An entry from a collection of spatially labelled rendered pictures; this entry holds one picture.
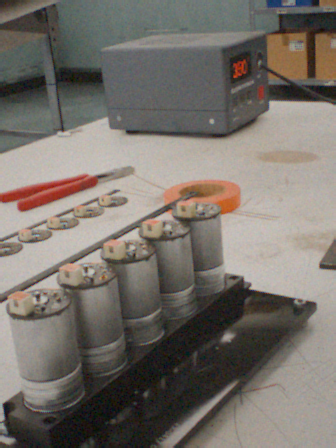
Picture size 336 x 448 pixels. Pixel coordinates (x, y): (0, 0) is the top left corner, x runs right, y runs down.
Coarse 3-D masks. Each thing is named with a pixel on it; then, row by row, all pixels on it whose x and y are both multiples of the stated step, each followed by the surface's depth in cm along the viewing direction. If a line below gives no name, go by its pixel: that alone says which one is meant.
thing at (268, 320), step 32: (224, 320) 36; (256, 320) 36; (288, 320) 35; (192, 352) 33; (224, 352) 33; (256, 352) 33; (160, 384) 31; (192, 384) 31; (224, 384) 31; (96, 416) 29; (128, 416) 29; (160, 416) 29; (192, 416) 29
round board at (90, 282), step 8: (80, 264) 31; (88, 264) 31; (96, 264) 31; (104, 264) 31; (96, 272) 30; (104, 272) 30; (112, 272) 30; (56, 280) 30; (88, 280) 29; (96, 280) 29; (104, 280) 29; (72, 288) 29; (80, 288) 29; (88, 288) 29
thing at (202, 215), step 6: (198, 204) 37; (204, 204) 37; (210, 204) 37; (216, 204) 37; (174, 210) 37; (204, 210) 36; (216, 210) 36; (174, 216) 36; (180, 216) 36; (198, 216) 35; (204, 216) 35; (210, 216) 35
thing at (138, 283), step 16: (128, 272) 31; (144, 272) 31; (128, 288) 31; (144, 288) 32; (128, 304) 32; (144, 304) 32; (160, 304) 33; (128, 320) 32; (144, 320) 32; (160, 320) 33; (128, 336) 32; (144, 336) 32; (160, 336) 33
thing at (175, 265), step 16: (176, 240) 33; (160, 256) 33; (176, 256) 34; (192, 256) 35; (160, 272) 34; (176, 272) 34; (192, 272) 35; (160, 288) 34; (176, 288) 34; (192, 288) 35; (176, 304) 34; (192, 304) 35
